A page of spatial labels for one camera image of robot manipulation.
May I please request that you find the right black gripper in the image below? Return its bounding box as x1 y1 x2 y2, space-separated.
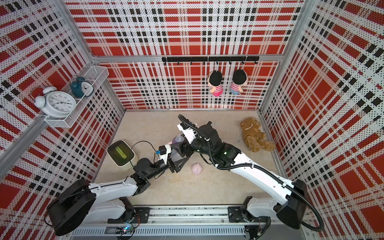
171 134 214 158

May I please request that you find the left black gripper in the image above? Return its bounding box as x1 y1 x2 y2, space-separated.
146 156 188 180

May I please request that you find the pink pig cap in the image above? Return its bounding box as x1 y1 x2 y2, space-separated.
191 163 203 176

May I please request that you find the clear baby bottle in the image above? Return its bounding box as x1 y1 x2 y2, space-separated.
171 150 184 165

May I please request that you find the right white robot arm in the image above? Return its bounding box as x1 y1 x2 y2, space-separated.
173 115 325 232

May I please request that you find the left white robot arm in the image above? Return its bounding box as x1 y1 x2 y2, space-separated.
46 155 188 236

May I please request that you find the white green sterilizer box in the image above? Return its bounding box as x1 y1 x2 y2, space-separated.
107 140 138 170

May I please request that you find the brown teddy bear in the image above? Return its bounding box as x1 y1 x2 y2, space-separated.
241 117 275 153

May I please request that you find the doll with pink pants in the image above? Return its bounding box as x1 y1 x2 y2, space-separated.
208 71 223 97

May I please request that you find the green circuit board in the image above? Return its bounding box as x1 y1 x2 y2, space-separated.
105 226 136 235

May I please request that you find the doll with blue pants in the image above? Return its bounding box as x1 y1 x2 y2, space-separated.
230 69 249 95

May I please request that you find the teal alarm clock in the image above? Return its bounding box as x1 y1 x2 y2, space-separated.
70 77 94 99

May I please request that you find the large white alarm clock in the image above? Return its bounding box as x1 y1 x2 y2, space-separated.
34 86 77 119

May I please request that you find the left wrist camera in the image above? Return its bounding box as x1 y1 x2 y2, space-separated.
156 144 172 165

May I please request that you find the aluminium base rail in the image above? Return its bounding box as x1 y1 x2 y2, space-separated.
64 204 313 238

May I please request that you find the black hook rail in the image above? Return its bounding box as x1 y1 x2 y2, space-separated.
162 56 260 64

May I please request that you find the white wire shelf basket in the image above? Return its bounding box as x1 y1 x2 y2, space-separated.
44 65 109 128

